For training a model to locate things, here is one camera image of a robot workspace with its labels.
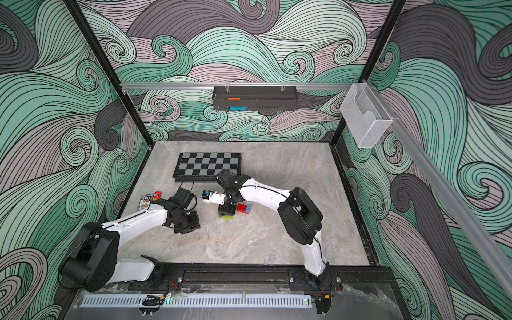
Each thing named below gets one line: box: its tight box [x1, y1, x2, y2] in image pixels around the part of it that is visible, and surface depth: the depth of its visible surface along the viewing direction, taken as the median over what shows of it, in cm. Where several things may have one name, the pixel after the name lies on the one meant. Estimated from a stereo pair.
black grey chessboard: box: [172, 152, 242, 183], surface depth 109 cm
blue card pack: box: [137, 194, 153, 212], surface depth 94 cm
